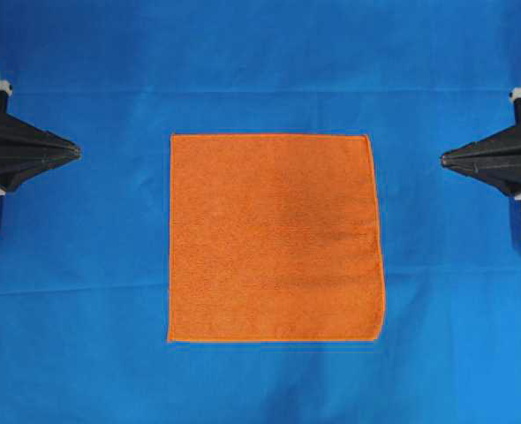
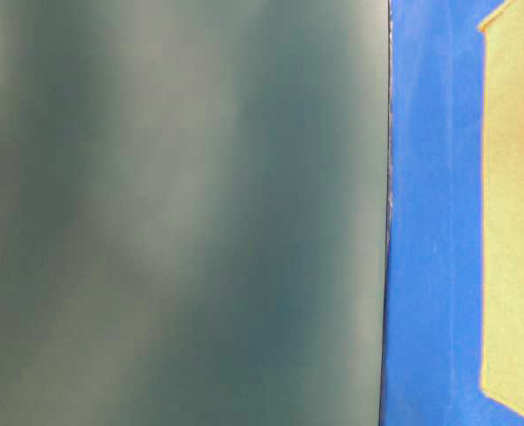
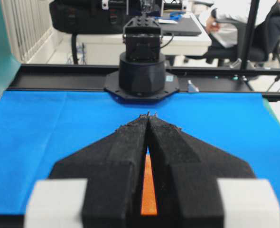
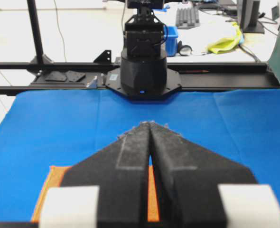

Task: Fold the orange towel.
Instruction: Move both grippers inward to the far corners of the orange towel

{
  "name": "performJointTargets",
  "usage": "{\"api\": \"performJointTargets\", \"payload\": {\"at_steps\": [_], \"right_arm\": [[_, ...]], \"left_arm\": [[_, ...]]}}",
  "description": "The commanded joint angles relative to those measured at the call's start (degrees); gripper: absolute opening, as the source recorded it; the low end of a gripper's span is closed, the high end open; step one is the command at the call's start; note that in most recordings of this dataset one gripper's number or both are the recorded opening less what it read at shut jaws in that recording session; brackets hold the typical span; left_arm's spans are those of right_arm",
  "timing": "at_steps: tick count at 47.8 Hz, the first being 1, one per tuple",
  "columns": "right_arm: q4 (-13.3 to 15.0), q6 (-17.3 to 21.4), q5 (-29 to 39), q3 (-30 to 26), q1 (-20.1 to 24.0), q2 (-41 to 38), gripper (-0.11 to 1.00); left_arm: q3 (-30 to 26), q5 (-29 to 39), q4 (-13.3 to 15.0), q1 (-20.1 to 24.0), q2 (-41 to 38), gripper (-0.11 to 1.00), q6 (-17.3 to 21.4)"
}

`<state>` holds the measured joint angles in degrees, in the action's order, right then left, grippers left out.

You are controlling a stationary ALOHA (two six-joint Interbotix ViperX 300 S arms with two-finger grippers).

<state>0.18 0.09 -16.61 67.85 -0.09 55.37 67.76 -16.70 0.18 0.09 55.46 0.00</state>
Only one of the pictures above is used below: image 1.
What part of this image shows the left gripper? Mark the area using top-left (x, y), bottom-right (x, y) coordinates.
top-left (0, 79), bottom-right (80, 225)

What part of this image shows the orange towel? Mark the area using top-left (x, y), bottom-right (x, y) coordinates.
top-left (168, 133), bottom-right (386, 343)

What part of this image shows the blue table cloth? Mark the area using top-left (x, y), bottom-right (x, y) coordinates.
top-left (0, 1), bottom-right (521, 423)

